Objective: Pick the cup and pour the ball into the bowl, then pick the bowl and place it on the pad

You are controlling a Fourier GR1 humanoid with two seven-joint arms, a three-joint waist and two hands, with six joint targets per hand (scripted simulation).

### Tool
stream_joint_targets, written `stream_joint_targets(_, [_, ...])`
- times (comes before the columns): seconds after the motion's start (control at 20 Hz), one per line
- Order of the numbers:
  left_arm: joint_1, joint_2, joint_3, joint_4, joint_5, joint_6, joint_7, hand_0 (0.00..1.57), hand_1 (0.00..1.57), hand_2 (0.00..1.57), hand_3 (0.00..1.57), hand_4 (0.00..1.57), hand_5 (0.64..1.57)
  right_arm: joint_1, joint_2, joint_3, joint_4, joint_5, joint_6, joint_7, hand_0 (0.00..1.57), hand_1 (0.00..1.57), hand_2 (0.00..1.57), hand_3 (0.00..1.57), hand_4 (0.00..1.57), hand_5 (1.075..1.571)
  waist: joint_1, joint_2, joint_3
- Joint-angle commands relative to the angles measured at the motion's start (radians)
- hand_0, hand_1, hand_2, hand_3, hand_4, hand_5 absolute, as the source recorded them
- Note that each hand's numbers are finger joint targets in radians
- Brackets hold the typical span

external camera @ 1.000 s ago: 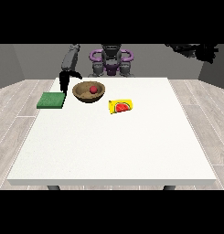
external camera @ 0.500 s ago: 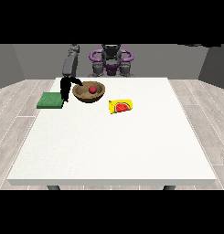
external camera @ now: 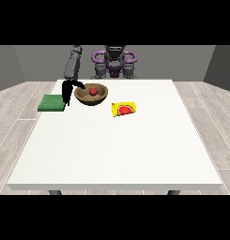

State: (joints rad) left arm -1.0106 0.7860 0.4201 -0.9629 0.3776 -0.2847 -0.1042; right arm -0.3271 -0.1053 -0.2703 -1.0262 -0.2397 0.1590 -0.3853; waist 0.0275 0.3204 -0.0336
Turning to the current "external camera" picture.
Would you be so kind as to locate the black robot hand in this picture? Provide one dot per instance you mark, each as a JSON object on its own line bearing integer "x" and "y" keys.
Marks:
{"x": 67, "y": 89}

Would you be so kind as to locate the yellow cup with melon print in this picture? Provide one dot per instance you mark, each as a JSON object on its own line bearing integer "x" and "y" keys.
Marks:
{"x": 123, "y": 109}

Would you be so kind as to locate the green square pad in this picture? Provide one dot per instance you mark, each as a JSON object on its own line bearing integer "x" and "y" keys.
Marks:
{"x": 51, "y": 103}

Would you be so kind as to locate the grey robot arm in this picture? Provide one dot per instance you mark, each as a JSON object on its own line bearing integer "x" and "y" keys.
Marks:
{"x": 72, "y": 64}

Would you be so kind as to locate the dark table leg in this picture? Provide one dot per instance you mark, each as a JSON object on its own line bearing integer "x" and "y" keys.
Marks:
{"x": 55, "y": 192}
{"x": 174, "y": 192}

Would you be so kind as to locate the brown wooden bowl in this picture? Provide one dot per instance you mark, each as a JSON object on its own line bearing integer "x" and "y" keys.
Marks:
{"x": 91, "y": 96}

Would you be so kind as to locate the grey robot trunk purple rings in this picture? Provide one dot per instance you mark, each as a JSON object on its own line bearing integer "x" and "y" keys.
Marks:
{"x": 113, "y": 64}

